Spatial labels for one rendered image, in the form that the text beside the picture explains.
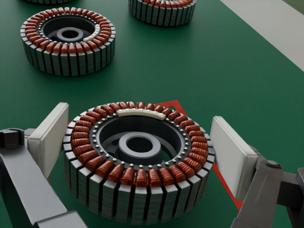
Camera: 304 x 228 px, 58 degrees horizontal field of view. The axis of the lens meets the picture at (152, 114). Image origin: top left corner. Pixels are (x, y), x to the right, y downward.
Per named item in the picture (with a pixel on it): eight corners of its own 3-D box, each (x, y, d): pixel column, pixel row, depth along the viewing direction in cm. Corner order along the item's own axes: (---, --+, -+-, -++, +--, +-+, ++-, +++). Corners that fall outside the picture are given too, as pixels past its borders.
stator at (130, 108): (220, 234, 18) (236, 193, 16) (45, 225, 17) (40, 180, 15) (192, 135, 28) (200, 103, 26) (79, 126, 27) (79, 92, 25)
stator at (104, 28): (7, 64, 33) (-3, 36, 30) (54, 22, 40) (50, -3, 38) (95, 88, 32) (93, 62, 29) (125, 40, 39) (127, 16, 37)
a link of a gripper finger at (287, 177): (269, 183, 14) (326, 187, 14) (235, 143, 18) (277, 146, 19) (262, 209, 14) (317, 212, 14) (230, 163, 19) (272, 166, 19)
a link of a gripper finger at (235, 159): (246, 154, 15) (259, 155, 15) (212, 115, 22) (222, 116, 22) (235, 201, 16) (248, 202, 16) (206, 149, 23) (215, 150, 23)
